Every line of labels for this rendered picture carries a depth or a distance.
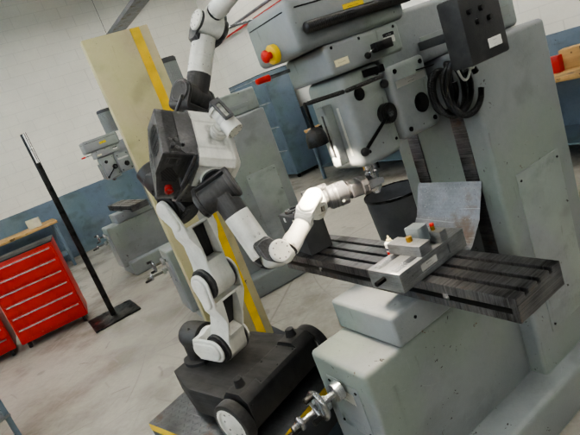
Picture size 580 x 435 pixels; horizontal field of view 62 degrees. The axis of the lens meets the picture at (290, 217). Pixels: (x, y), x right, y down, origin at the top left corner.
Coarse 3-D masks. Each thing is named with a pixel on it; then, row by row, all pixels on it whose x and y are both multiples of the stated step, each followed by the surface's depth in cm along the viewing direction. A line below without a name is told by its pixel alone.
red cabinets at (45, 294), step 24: (48, 240) 528; (0, 264) 505; (24, 264) 514; (48, 264) 523; (0, 288) 507; (24, 288) 516; (48, 288) 526; (72, 288) 536; (0, 312) 535; (24, 312) 519; (48, 312) 528; (72, 312) 538; (0, 336) 513; (24, 336) 520
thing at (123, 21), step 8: (136, 0) 720; (144, 0) 736; (280, 0) 818; (128, 8) 747; (136, 8) 762; (256, 8) 879; (120, 16) 788; (128, 16) 794; (256, 16) 891; (120, 24) 825; (128, 24) 845; (112, 32) 859; (232, 32) 980
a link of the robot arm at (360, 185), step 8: (360, 176) 178; (336, 184) 173; (344, 184) 172; (352, 184) 172; (360, 184) 172; (368, 184) 170; (344, 192) 171; (352, 192) 173; (360, 192) 172; (368, 192) 172; (344, 200) 172
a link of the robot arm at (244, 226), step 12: (240, 216) 158; (252, 216) 160; (240, 228) 158; (252, 228) 158; (240, 240) 159; (252, 240) 157; (264, 240) 157; (276, 240) 158; (252, 252) 158; (264, 252) 156; (276, 252) 156; (288, 252) 158
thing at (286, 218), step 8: (288, 208) 233; (280, 216) 233; (288, 216) 225; (288, 224) 228; (320, 224) 220; (312, 232) 218; (320, 232) 220; (328, 232) 222; (312, 240) 219; (320, 240) 220; (328, 240) 222; (304, 248) 223; (312, 248) 219; (320, 248) 221
